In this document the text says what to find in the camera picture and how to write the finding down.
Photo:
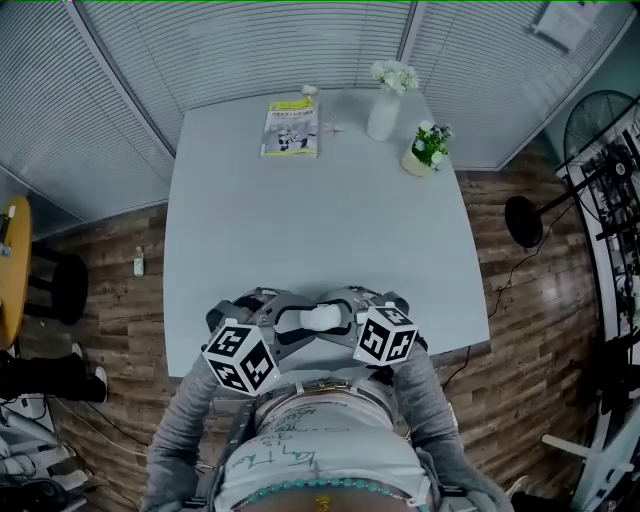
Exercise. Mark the white ceramic vase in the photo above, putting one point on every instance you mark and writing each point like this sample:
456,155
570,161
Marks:
382,120

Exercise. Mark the potted white-flower plant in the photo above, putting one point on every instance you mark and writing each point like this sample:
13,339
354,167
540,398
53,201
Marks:
415,162

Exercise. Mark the white paper notice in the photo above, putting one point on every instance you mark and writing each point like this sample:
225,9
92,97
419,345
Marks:
562,22

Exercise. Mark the black standing fan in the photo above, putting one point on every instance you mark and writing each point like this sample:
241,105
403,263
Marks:
522,222

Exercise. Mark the person's gray cardigan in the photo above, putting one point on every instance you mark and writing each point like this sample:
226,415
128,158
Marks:
165,475

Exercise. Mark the person's white printed top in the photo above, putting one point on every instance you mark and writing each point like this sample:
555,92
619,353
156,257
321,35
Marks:
325,440

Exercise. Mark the small white bottle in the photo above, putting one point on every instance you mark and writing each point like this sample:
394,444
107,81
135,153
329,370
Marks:
138,264

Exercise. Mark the person's left forearm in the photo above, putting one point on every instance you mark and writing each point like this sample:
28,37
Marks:
195,415

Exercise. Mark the black white display shelf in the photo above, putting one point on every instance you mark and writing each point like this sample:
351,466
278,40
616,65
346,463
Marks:
620,200

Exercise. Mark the snakeskin pattern belt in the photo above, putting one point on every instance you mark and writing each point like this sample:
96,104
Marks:
320,385

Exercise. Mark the yellow round table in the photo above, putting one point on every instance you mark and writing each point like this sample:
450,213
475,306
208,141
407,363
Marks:
17,270

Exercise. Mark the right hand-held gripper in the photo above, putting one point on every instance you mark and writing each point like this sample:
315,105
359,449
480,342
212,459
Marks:
385,335

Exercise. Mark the green yellow cover book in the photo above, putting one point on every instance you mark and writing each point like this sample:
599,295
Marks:
290,130

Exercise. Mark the black stool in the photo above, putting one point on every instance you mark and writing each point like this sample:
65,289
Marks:
70,290

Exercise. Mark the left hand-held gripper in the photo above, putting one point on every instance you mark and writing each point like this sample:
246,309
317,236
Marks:
235,355

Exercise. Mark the black office chair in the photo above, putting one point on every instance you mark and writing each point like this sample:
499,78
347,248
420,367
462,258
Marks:
622,370

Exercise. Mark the person's right forearm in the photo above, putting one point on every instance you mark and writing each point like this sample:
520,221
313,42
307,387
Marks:
425,400

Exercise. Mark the white desk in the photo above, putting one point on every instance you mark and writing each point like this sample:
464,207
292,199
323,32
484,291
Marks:
610,465

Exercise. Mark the person's pale trousers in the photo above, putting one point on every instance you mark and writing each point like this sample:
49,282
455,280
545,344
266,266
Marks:
375,400

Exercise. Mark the small white case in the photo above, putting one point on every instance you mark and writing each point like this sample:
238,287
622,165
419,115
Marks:
320,317

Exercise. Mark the white flower bouquet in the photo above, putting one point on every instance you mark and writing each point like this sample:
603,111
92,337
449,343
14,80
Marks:
395,76

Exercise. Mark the small pale trinket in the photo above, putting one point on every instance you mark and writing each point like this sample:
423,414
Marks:
334,128

